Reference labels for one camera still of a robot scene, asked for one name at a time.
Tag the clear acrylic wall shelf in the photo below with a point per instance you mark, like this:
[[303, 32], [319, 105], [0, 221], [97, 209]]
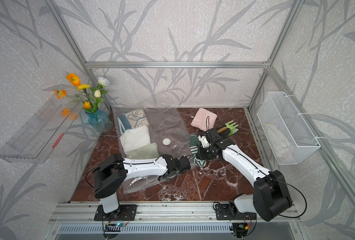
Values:
[[33, 142]]

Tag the green white striped towel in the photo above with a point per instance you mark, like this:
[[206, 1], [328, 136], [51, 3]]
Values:
[[194, 145]]

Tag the white round bag valve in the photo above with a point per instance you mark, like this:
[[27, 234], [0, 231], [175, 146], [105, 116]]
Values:
[[166, 141]]

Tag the white wire mesh basket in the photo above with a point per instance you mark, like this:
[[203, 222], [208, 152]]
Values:
[[278, 109]]

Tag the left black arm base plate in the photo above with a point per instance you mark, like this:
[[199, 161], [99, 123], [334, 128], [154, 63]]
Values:
[[125, 213]]

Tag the white cloth in basket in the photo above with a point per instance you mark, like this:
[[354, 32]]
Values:
[[279, 143]]

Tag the red clip on shelf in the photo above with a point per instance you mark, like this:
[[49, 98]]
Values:
[[58, 140]]

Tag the aluminium cage frame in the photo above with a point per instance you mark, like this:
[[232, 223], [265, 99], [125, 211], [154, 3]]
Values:
[[336, 166]]

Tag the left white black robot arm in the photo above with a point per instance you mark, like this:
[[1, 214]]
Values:
[[108, 177]]

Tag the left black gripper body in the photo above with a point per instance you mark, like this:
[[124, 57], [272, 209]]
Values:
[[168, 179]]

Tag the blue patterned towel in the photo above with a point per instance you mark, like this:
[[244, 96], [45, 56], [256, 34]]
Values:
[[132, 119]]

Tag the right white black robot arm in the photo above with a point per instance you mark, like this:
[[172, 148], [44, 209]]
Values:
[[270, 196]]

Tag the light green towel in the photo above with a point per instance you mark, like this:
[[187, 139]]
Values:
[[149, 151]]

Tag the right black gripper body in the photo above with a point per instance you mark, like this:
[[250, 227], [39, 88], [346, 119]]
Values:
[[205, 153]]

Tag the pink folded towel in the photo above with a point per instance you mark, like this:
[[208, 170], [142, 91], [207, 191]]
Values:
[[204, 119]]

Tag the clear plastic vacuum bag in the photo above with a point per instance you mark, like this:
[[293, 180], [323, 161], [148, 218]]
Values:
[[163, 123]]

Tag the green garden fork wooden handle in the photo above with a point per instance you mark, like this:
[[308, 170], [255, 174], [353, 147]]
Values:
[[228, 129]]

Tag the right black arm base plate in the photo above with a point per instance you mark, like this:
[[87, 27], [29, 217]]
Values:
[[225, 212]]

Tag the blue glass vase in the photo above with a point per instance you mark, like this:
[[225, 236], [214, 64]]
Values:
[[100, 121]]

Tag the aluminium front rail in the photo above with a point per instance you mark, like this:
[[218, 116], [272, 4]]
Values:
[[146, 212]]

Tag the orange white artificial flowers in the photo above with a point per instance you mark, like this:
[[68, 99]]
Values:
[[93, 96]]

